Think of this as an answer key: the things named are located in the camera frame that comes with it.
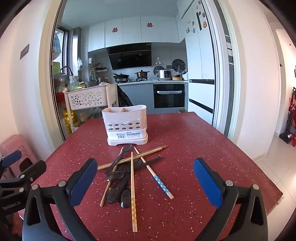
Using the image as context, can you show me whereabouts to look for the black kitchen faucet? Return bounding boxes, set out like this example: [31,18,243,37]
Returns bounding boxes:
[60,66,74,78]

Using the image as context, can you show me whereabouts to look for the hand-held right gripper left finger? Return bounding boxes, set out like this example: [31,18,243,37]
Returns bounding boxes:
[22,158,98,239]

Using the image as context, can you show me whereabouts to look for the large round black rack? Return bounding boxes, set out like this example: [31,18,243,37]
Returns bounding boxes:
[172,59,187,72]

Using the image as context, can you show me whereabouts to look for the black built-in oven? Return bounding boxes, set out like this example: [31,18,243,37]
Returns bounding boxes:
[153,83,185,109]

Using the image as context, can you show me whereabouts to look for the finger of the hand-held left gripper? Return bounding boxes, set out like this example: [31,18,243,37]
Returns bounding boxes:
[0,150,22,169]
[0,160,47,198]

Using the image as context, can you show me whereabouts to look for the grey wall panel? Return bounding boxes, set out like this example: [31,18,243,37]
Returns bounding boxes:
[20,44,30,60]

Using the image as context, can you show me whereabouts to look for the white perforated storage cart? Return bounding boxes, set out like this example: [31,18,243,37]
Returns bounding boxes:
[64,83,118,133]

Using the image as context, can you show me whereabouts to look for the dark metal spoon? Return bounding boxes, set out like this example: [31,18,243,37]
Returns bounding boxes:
[105,144,133,175]
[106,160,144,182]
[120,162,141,209]
[105,162,139,205]

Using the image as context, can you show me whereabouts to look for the upright vacuum cleaner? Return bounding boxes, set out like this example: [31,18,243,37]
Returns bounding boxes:
[279,88,296,147]

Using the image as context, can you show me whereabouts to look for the black range hood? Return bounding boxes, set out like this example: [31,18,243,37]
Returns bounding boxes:
[106,42,152,70]

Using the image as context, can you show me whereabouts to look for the white sliding door frame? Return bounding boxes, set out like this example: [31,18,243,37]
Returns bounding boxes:
[38,0,242,145]

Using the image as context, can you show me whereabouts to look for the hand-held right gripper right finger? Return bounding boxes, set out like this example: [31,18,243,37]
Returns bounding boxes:
[193,158,270,239]

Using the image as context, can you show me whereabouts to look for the white refrigerator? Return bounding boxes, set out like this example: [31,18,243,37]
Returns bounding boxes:
[180,0,216,126]

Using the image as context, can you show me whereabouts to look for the white plastic utensil holder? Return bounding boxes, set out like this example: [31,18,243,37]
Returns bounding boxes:
[102,105,148,146]

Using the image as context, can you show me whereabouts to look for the silver rice cooker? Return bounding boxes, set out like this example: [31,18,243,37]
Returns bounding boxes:
[158,69,173,81]

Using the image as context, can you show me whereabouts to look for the pink plastic stool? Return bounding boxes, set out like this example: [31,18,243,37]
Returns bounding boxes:
[0,134,40,179]

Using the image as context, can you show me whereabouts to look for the white spice rack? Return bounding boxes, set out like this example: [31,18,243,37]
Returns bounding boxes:
[90,67,110,87]

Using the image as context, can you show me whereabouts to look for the grey base cabinets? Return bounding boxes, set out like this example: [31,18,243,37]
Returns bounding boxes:
[118,81,189,114]

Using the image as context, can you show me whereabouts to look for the gold foil package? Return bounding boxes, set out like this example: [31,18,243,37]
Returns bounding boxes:
[62,109,78,137]

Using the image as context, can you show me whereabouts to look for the black wok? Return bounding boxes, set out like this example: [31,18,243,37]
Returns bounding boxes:
[113,73,130,83]

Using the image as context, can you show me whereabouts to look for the white wall cabinets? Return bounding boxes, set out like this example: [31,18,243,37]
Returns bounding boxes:
[88,16,185,52]

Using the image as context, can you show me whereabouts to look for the blue patterned bamboo chopstick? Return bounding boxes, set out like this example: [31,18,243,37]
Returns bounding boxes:
[134,146,174,200]

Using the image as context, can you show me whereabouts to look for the group of fridge magnets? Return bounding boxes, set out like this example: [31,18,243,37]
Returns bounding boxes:
[185,0,208,34]

